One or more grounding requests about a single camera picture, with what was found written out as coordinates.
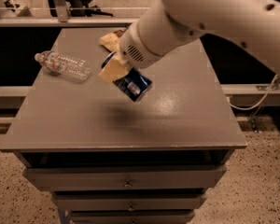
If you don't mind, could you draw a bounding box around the metal railing frame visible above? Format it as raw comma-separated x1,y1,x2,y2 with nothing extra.
0,0,156,27

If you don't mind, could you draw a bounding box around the white cable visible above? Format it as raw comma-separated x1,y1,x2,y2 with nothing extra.
228,74,280,112

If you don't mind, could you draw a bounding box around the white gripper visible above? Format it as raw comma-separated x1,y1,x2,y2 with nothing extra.
99,22,163,83

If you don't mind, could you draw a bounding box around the grey drawer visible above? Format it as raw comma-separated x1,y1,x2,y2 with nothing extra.
23,165,226,191
70,210,195,224
52,193,206,211

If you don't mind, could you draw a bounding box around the top grey drawer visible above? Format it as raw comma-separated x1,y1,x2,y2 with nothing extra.
23,165,226,191

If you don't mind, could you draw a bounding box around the clear plastic water bottle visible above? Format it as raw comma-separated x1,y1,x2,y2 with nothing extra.
35,50,91,81

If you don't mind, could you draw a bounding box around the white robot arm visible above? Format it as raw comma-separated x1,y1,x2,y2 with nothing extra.
99,0,280,82

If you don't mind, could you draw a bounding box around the yellow brown chip bag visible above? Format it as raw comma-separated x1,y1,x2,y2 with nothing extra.
99,29,125,52

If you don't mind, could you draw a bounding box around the middle grey drawer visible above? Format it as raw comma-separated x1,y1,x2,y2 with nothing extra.
52,193,206,211

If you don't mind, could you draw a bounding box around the blue pepsi can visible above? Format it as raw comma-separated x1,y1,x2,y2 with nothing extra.
102,51,153,103

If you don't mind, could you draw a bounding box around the bottom grey drawer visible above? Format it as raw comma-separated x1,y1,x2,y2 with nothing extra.
70,210,195,224

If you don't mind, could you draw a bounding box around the grey drawer cabinet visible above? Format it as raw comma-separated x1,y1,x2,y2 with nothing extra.
0,26,248,224

